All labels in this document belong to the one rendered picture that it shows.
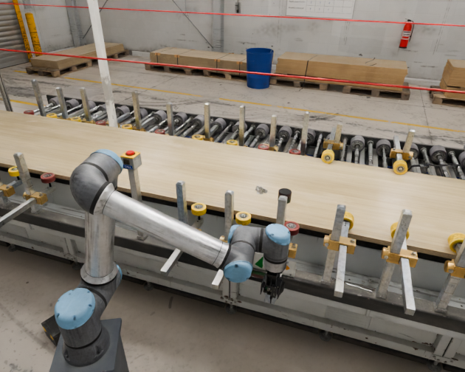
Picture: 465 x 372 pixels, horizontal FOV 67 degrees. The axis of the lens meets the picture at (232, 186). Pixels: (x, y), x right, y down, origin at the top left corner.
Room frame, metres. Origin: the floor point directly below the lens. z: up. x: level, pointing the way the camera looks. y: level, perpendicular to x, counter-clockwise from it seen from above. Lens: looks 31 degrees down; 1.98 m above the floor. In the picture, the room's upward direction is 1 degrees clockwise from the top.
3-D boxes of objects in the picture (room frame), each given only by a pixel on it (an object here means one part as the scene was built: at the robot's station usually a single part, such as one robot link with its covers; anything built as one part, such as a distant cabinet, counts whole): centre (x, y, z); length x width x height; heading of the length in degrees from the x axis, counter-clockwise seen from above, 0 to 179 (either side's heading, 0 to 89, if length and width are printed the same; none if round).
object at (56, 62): (9.06, 3.75, 0.23); 2.41 x 0.77 x 0.17; 161
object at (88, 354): (0.94, 0.61, 0.65); 0.19 x 0.19 x 0.10
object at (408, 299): (1.09, -0.72, 0.95); 0.50 x 0.04 x 0.04; 162
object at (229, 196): (1.39, 0.01, 0.87); 0.04 x 0.04 x 0.48; 72
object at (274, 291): (0.98, -0.16, 0.97); 0.09 x 0.08 x 0.12; 161
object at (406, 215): (1.16, -0.70, 0.94); 0.04 x 0.04 x 0.48; 72
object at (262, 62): (7.26, -0.50, 0.36); 0.59 x 0.57 x 0.73; 159
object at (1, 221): (1.68, 1.19, 0.81); 0.44 x 0.03 x 0.04; 162
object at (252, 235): (1.00, -0.05, 1.14); 0.12 x 0.12 x 0.09; 82
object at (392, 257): (1.15, -0.72, 0.95); 0.14 x 0.06 x 0.05; 72
